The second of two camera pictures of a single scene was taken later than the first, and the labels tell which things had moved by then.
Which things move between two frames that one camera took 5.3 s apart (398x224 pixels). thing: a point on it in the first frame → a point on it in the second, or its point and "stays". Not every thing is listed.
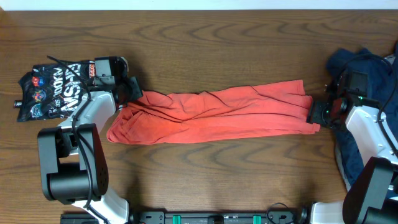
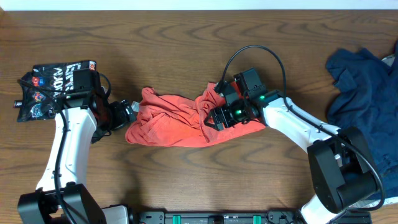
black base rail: x=281 y=216 stays
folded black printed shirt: x=50 y=91 stays
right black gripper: x=315 y=114 → x=229 y=121
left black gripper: x=133 y=90 → x=127 y=112
